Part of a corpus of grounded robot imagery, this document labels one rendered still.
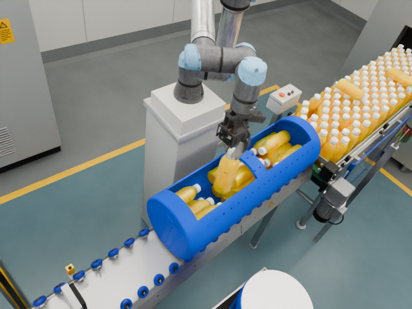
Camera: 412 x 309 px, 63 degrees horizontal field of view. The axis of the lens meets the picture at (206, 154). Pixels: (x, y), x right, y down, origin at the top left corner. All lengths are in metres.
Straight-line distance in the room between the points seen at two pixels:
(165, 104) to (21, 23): 1.08
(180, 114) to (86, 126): 1.82
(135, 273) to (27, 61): 1.56
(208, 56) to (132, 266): 0.90
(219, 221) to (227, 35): 0.74
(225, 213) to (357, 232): 1.94
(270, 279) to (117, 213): 1.55
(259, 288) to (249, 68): 0.84
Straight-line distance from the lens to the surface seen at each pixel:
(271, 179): 1.50
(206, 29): 1.08
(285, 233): 2.83
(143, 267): 1.48
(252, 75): 0.92
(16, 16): 2.34
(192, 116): 1.58
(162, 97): 1.67
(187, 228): 1.25
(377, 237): 3.21
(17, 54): 2.44
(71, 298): 1.29
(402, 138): 2.09
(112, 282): 1.46
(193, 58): 1.00
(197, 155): 1.84
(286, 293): 1.43
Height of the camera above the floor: 2.29
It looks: 47 degrees down
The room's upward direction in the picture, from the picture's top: 14 degrees clockwise
